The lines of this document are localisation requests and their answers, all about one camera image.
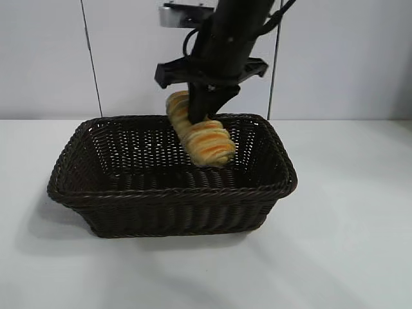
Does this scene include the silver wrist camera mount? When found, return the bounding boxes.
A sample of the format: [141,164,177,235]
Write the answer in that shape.
[159,2,216,27]

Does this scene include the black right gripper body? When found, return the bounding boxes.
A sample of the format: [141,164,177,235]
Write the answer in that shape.
[154,35,268,89]

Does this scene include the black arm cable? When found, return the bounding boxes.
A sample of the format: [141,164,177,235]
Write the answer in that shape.
[257,0,299,36]
[182,28,207,59]

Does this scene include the long striped bread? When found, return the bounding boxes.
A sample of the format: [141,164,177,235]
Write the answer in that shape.
[165,91,235,167]

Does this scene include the dark brown woven basket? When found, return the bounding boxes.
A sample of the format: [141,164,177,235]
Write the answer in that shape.
[47,113,297,239]

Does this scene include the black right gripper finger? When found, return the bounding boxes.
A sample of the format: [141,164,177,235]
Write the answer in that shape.
[188,82,210,125]
[205,85,241,120]

